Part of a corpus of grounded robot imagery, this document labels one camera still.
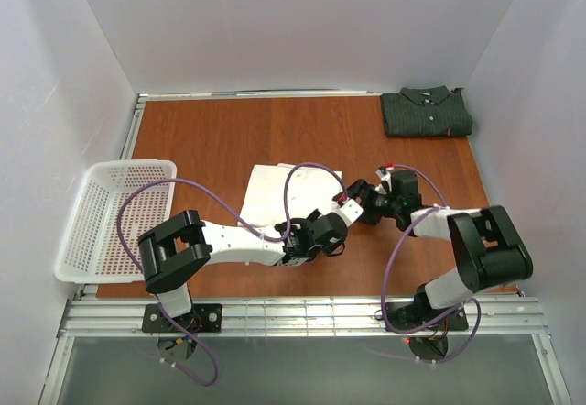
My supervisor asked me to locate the white long sleeve shirt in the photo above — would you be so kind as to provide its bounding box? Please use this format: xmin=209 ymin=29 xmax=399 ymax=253
xmin=238 ymin=162 xmax=344 ymax=228

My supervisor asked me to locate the dark green shirt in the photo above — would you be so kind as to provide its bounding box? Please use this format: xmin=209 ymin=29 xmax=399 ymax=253
xmin=380 ymin=85 xmax=473 ymax=137

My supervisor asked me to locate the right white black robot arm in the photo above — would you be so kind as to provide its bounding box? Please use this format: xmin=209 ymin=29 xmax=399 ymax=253
xmin=346 ymin=167 xmax=534 ymax=334

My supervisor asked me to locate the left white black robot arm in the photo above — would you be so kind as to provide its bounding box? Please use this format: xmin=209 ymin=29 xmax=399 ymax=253
xmin=138 ymin=210 xmax=350 ymax=318

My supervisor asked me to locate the white plastic basket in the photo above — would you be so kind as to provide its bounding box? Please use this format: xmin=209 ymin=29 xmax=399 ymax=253
xmin=54 ymin=159 xmax=177 ymax=284

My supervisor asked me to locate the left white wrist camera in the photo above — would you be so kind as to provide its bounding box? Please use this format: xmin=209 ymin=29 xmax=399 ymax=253
xmin=332 ymin=199 xmax=364 ymax=227

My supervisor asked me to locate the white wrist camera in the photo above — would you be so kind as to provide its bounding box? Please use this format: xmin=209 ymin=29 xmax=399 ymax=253
xmin=375 ymin=163 xmax=394 ymax=194
xmin=332 ymin=199 xmax=364 ymax=227

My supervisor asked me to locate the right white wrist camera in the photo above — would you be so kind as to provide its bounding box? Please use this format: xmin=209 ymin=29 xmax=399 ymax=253
xmin=375 ymin=163 xmax=394 ymax=194

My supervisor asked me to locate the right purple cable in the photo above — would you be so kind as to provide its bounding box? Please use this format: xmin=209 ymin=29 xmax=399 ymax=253
xmin=380 ymin=162 xmax=482 ymax=364

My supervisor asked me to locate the purple cable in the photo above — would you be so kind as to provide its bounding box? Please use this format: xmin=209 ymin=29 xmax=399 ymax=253
xmin=380 ymin=162 xmax=482 ymax=364
xmin=116 ymin=161 xmax=349 ymax=387

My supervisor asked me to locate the aluminium table frame rail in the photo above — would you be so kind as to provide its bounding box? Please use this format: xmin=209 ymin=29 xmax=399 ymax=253
xmin=58 ymin=294 xmax=548 ymax=337

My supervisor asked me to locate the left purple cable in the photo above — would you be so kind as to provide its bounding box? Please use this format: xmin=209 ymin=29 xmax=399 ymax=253
xmin=116 ymin=161 xmax=349 ymax=387

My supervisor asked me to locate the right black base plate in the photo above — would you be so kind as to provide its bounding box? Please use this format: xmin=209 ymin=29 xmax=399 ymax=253
xmin=385 ymin=302 xmax=469 ymax=332

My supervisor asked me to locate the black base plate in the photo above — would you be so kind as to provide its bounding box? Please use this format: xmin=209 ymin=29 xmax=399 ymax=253
xmin=385 ymin=302 xmax=469 ymax=332
xmin=141 ymin=303 xmax=222 ymax=333

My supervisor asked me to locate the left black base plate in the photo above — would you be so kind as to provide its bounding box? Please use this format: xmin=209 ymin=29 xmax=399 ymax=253
xmin=141 ymin=303 xmax=222 ymax=333

